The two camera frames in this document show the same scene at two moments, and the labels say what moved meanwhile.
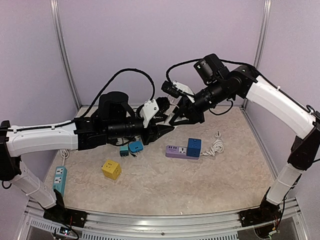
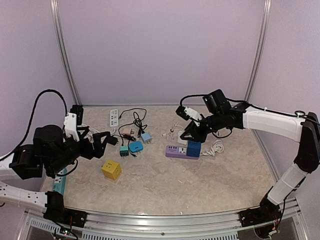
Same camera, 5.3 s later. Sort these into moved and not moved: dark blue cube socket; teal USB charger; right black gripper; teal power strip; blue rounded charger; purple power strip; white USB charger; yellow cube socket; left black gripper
Moved: white USB charger; right black gripper; left black gripper
Not moved: purple power strip; blue rounded charger; yellow cube socket; dark blue cube socket; teal power strip; teal USB charger
